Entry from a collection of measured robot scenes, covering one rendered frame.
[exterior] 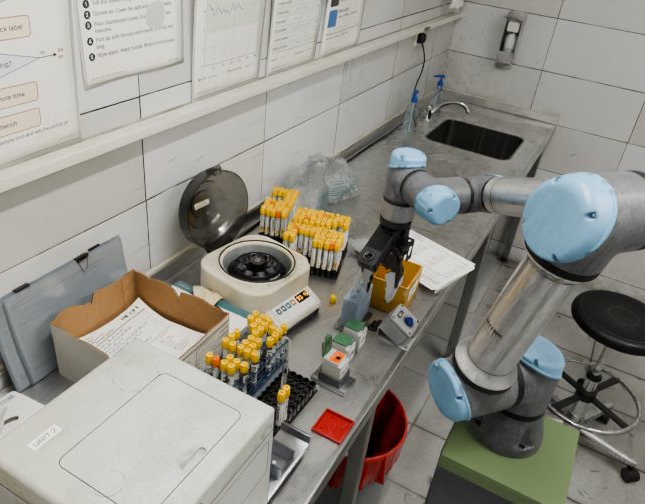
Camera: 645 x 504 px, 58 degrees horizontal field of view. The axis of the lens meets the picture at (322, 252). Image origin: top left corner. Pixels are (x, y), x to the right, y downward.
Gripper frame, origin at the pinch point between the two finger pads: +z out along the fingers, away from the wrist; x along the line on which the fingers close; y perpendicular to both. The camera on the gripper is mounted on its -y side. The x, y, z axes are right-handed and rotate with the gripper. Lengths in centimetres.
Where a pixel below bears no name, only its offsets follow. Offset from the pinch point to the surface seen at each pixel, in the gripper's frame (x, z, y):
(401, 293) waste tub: -0.1, 7.4, 15.1
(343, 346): 0.5, 9.5, -10.9
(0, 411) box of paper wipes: 35, 7, -72
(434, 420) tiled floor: -3, 102, 75
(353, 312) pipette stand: 5.4, 8.6, 0.6
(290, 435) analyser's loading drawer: -5.2, 12.4, -37.4
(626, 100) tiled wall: -10, -10, 227
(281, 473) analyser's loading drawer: -9.8, 11.4, -46.0
